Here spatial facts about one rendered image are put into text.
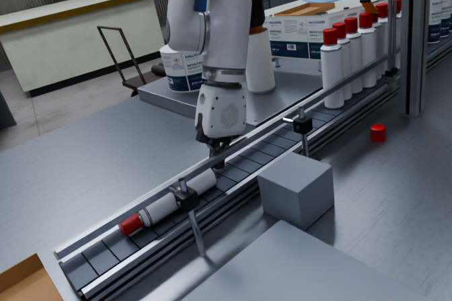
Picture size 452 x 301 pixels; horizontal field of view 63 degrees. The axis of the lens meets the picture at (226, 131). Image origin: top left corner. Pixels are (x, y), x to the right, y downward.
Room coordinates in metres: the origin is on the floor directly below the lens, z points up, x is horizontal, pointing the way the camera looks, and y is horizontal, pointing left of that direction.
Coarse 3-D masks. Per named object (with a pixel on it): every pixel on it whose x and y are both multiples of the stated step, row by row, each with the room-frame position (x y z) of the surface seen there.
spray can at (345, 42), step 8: (336, 24) 0.93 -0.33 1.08; (344, 24) 0.92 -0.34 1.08; (344, 32) 0.92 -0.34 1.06; (344, 40) 0.91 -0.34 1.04; (344, 48) 0.91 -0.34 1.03; (344, 56) 0.91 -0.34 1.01; (344, 64) 0.91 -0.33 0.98; (344, 72) 0.91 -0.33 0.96; (344, 88) 0.91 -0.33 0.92; (344, 96) 0.91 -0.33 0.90
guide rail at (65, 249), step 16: (368, 64) 0.93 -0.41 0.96; (352, 80) 0.88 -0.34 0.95; (320, 96) 0.80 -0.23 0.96; (288, 112) 0.74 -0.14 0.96; (272, 128) 0.70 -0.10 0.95; (240, 144) 0.65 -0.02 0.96; (208, 160) 0.61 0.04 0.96; (192, 176) 0.58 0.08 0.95; (160, 192) 0.54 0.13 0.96; (128, 208) 0.50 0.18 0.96; (96, 224) 0.48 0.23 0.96; (112, 224) 0.48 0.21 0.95; (80, 240) 0.45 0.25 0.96; (64, 256) 0.44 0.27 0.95
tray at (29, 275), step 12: (24, 264) 0.54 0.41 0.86; (36, 264) 0.55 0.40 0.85; (0, 276) 0.52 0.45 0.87; (12, 276) 0.53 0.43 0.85; (24, 276) 0.54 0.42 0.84; (36, 276) 0.54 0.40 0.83; (48, 276) 0.53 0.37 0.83; (0, 288) 0.51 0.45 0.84; (12, 288) 0.52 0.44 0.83; (24, 288) 0.51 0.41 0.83; (36, 288) 0.50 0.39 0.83; (48, 288) 0.50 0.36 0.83; (0, 300) 0.49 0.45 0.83; (12, 300) 0.49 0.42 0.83; (24, 300) 0.48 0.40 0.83; (36, 300) 0.48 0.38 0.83; (48, 300) 0.47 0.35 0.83; (60, 300) 0.47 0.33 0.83
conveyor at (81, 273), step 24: (432, 48) 1.17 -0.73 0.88; (360, 96) 0.92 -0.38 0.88; (312, 120) 0.84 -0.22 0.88; (264, 144) 0.77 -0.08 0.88; (288, 144) 0.74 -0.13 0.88; (240, 168) 0.69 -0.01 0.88; (216, 192) 0.62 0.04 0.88; (168, 216) 0.57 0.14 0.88; (120, 240) 0.53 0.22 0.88; (144, 240) 0.52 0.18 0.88; (72, 264) 0.49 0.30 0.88; (96, 264) 0.48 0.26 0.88
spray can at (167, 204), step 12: (192, 180) 0.61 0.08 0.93; (204, 180) 0.61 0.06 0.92; (216, 180) 0.62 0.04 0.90; (156, 204) 0.55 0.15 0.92; (168, 204) 0.56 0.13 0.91; (132, 216) 0.54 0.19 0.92; (144, 216) 0.54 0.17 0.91; (156, 216) 0.54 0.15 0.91; (120, 228) 0.53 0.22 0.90; (132, 228) 0.52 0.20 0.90
